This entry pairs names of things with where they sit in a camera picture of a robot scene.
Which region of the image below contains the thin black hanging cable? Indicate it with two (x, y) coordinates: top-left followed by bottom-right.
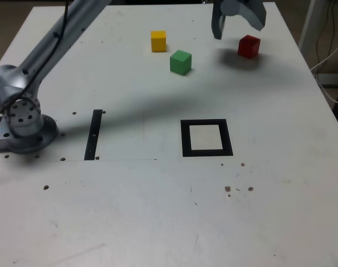
(317, 0), (338, 65)

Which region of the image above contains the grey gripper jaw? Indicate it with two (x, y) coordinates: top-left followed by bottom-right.
(211, 0), (228, 41)
(222, 0), (267, 32)

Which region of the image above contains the white cable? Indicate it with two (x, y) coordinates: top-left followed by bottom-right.
(310, 37), (338, 106)

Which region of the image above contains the black tape square outline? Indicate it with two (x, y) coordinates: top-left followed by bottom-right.
(180, 118), (234, 158)

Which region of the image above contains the yellow cube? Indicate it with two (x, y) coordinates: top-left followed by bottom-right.
(150, 30), (167, 53)

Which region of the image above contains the white post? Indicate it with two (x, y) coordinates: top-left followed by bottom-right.
(298, 0), (324, 53)

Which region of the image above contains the green cube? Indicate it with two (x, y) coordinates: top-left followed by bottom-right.
(169, 50), (192, 76)

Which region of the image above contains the black tape strip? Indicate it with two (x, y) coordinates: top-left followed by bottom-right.
(84, 109), (103, 161)

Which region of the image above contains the red cube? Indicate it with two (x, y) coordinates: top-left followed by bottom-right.
(237, 34), (261, 60)

